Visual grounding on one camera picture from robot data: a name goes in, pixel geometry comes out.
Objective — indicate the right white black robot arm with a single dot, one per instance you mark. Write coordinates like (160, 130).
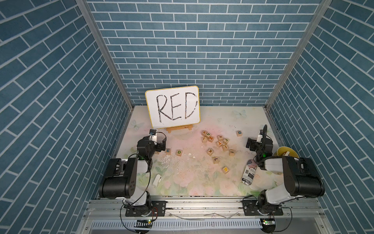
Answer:
(300, 179)

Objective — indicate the yellow marker cup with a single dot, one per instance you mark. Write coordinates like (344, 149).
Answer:
(287, 151)

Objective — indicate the wooden block blue E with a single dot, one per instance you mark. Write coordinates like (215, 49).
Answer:
(168, 151)

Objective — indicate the white whiteboard reading RED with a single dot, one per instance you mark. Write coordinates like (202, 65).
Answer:
(173, 107)

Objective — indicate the wooden block purple L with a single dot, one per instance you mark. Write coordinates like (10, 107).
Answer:
(215, 160)

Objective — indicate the flag printed metal tin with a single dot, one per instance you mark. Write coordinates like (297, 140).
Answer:
(249, 172)

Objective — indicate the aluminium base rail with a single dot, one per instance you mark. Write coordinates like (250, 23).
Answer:
(201, 215)

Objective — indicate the wooden block green I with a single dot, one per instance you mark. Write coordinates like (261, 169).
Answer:
(232, 152)

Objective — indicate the wooden block green letter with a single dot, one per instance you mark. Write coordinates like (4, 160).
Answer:
(179, 153)

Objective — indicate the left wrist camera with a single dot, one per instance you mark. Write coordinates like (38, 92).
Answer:
(153, 135)

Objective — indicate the wooden block yellow letter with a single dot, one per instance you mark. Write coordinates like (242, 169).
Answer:
(225, 170)

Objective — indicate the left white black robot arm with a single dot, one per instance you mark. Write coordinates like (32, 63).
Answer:
(119, 180)

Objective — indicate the wooden whiteboard easel stand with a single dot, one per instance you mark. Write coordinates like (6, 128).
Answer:
(170, 129)

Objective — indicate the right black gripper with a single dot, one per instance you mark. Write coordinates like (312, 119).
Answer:
(253, 143)

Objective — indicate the wooden block blue D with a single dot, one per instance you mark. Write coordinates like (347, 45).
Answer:
(239, 133)

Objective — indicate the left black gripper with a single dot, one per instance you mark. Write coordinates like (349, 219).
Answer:
(158, 146)

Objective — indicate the small white eraser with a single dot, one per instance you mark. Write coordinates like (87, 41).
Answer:
(157, 180)

